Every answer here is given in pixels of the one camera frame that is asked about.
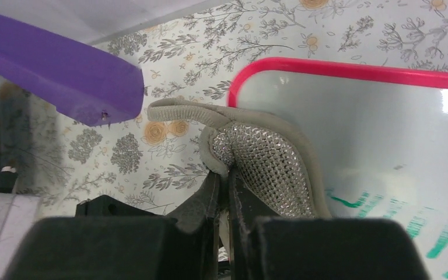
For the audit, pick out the purple metronome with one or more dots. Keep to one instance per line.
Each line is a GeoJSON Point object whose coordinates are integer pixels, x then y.
{"type": "Point", "coordinates": [82, 82]}

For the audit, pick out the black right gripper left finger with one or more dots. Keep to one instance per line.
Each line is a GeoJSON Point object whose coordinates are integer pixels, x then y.
{"type": "Point", "coordinates": [180, 245]}

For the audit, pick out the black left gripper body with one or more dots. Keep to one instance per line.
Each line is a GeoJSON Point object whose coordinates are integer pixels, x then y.
{"type": "Point", "coordinates": [105, 205]}

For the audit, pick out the floral table mat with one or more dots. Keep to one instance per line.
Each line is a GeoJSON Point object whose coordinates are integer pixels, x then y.
{"type": "Point", "coordinates": [156, 166]}

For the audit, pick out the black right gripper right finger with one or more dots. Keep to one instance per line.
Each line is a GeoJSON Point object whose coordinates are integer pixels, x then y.
{"type": "Point", "coordinates": [264, 245]}

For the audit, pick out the grey glitter eraser mitt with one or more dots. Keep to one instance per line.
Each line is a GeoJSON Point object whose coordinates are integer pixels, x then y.
{"type": "Point", "coordinates": [274, 158]}

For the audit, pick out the pink framed whiteboard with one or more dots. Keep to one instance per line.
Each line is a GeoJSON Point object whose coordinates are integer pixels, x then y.
{"type": "Point", "coordinates": [380, 134]}

